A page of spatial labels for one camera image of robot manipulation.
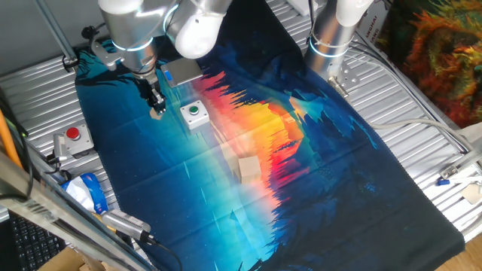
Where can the small metal bracket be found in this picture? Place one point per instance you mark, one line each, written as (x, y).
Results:
(449, 172)

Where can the printed sunset forest cloth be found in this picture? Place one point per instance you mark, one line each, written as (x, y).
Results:
(211, 180)

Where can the black keyboard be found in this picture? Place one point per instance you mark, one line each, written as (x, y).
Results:
(34, 241)

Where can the blue tissue pack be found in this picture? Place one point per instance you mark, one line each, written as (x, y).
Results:
(84, 192)

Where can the small wooden block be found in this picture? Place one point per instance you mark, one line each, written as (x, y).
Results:
(156, 114)

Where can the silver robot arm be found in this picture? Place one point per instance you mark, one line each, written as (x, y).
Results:
(188, 26)

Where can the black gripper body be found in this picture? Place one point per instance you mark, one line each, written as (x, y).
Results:
(153, 90)

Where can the white box green button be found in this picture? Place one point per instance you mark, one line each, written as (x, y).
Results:
(194, 114)

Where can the colourful orange green cloth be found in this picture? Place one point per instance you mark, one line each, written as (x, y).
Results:
(437, 56)

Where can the white paper tag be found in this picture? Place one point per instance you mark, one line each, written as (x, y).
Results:
(472, 193)

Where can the wrist camera on silver bracket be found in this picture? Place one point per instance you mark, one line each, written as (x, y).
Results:
(103, 52)

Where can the orange pole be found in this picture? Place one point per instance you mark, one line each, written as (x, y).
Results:
(8, 139)

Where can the tiny wooden block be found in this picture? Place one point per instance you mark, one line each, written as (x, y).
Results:
(289, 119)

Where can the aluminium frame beam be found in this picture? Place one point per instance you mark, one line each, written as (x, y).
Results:
(56, 211)

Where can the small blue connector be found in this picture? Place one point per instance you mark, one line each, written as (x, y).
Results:
(443, 182)

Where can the silver digital scale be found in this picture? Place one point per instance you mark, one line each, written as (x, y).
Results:
(184, 71)

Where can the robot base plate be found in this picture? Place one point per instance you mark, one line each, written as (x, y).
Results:
(344, 79)

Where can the grey box red button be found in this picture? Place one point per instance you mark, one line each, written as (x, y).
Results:
(77, 139)

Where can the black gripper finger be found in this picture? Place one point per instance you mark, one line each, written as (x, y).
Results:
(153, 105)
(162, 104)

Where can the cardboard box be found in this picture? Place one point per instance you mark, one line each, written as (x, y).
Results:
(71, 261)

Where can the large wooden block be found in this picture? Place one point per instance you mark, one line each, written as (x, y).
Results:
(249, 169)

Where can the grey metal pole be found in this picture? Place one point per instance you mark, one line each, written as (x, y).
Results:
(56, 34)

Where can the silver camera device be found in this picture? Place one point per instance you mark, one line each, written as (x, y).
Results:
(126, 224)

